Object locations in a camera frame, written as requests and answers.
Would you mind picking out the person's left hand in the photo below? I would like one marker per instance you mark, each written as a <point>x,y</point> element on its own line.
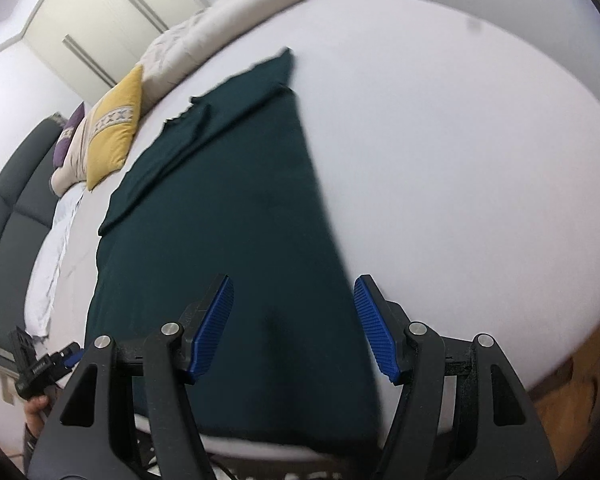
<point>35,407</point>

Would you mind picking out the purple pillow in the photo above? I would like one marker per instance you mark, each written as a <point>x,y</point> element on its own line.
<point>62,147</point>

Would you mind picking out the beige duvet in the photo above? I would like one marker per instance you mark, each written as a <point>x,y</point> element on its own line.
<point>205,25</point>

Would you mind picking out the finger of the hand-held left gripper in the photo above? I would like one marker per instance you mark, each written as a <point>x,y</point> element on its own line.
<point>71,357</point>

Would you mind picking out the yellow patterned pillow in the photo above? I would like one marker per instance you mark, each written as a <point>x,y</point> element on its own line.
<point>112,135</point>

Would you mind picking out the grey padded headboard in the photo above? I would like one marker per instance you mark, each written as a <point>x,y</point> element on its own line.
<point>10,210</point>

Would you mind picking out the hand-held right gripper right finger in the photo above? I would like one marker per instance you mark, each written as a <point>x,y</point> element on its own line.
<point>377,330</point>

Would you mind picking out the cream wardrobe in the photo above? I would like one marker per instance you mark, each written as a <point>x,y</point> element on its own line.
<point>105,10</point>

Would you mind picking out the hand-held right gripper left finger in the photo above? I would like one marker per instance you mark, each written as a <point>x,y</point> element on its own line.
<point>211,330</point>

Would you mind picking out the white towel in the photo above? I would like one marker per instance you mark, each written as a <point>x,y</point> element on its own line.
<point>45,270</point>

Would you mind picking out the dark green sweater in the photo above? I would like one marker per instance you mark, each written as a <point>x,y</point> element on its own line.
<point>220,210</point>

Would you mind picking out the bed with white sheet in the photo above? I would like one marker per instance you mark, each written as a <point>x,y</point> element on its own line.
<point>455,160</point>

